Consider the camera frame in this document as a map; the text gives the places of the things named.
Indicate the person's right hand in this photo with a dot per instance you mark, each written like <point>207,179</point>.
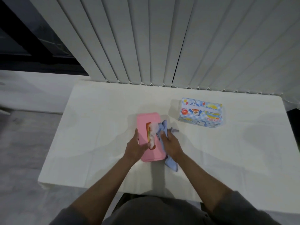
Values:
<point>172,144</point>

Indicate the person's left hand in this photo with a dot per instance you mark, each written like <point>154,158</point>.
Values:
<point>133,147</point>

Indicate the person's left thumb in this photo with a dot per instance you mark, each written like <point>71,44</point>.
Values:
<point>146,146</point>

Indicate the person's right thumb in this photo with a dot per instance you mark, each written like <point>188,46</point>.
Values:
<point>162,138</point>

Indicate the blue cleaning cloth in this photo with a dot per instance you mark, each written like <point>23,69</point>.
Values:
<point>164,130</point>

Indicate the pink tissue box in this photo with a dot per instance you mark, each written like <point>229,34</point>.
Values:
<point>150,135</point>

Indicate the person's right forearm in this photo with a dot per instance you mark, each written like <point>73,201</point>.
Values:
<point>199,182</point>

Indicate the person's left forearm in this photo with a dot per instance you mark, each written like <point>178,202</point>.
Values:
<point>100,189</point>

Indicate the white tissue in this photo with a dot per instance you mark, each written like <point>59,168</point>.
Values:
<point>152,137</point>

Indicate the blue cartoon tissue pack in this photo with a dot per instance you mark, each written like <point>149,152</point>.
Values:
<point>201,113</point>

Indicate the person's grey clothing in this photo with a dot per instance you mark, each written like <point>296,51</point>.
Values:
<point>159,212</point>

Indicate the white vertical blinds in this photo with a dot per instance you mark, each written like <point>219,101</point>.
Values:
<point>178,39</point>

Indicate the dark window frame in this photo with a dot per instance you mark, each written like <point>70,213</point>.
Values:
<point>30,39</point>

